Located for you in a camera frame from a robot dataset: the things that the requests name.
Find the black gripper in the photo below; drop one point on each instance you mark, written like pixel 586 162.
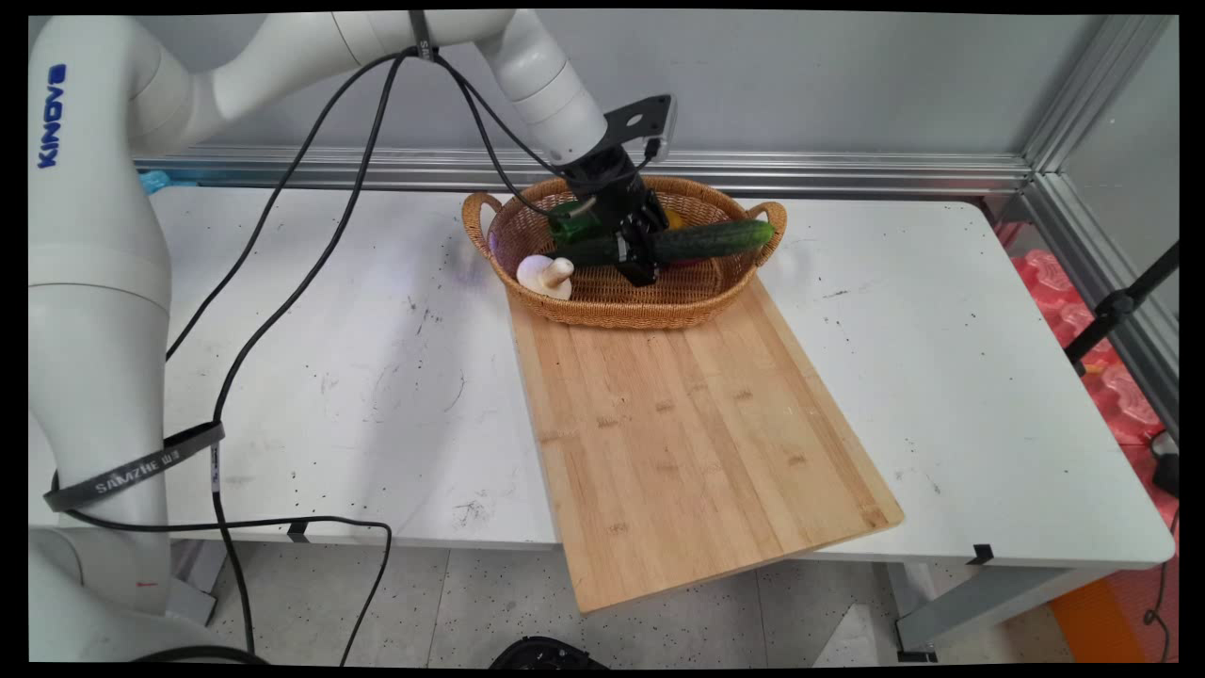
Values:
pixel 607 184

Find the long dark green cucumber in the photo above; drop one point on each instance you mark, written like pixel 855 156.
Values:
pixel 715 240

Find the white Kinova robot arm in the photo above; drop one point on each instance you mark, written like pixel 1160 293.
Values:
pixel 94 282

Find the yellow potato toy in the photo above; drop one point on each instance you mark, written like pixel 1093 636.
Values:
pixel 673 219

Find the oval woven wicker basket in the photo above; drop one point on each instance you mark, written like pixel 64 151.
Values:
pixel 612 306

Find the green bell pepper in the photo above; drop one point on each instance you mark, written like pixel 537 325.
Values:
pixel 570 224

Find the white mushroom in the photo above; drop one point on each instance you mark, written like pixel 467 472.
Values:
pixel 541 275

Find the bamboo cutting board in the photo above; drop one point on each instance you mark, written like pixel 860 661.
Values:
pixel 697 443

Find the black round floor object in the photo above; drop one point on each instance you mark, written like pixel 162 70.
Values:
pixel 546 654

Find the black table edge clip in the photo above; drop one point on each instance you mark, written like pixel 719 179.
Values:
pixel 298 531
pixel 981 555

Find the black tripod stand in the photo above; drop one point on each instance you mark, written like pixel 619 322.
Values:
pixel 1116 306

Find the grey metal table leg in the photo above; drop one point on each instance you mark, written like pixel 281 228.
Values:
pixel 979 603

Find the blue cloth scrap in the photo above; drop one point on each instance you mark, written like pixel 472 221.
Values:
pixel 155 181

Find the red bubble wrap sheet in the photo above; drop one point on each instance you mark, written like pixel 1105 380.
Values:
pixel 1120 395

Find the black power adapter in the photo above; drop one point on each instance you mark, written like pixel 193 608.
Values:
pixel 1167 471

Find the orange floor object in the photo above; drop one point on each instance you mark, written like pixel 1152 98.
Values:
pixel 1097 621

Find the wrist camera with black bracket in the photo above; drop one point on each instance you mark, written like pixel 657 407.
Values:
pixel 650 121

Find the horizontal aluminium frame rail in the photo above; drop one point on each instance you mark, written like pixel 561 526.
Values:
pixel 800 171

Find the sloping aluminium side rail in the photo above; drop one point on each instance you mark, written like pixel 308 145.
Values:
pixel 1101 282

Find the aluminium corner post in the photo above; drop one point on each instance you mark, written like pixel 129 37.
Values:
pixel 1092 94

